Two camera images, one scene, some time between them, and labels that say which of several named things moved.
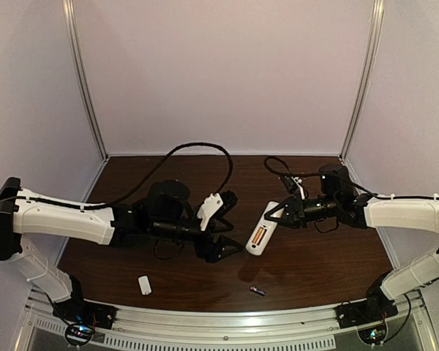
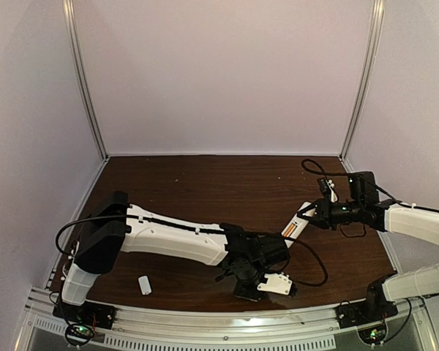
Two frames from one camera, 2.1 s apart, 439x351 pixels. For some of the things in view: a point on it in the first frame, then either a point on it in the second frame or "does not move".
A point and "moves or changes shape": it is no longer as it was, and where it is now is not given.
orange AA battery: (258, 235) moves or changes shape
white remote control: (262, 233) -> (296, 225)
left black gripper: (208, 238) -> (246, 291)
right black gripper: (295, 209) -> (321, 213)
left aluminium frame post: (69, 12) does not move
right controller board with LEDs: (373, 336) does not move
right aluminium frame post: (374, 45) does not move
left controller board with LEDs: (78, 334) does not move
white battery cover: (145, 285) does not move
